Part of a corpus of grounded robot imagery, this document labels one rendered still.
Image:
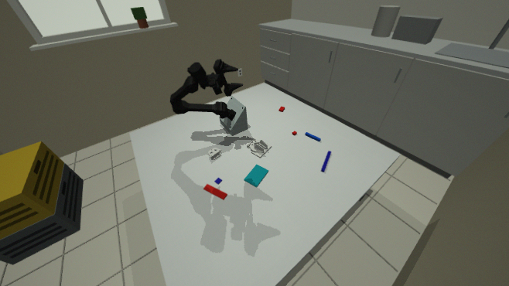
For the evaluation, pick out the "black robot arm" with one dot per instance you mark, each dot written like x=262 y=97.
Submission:
x=198 y=76

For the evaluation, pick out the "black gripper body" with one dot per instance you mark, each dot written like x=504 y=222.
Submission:
x=221 y=78

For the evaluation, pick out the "red flat bar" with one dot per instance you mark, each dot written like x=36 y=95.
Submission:
x=214 y=191

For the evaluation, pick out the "teal flat plate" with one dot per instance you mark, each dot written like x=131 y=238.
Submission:
x=256 y=175

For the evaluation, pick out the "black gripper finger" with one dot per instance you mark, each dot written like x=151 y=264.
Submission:
x=227 y=68
x=234 y=86

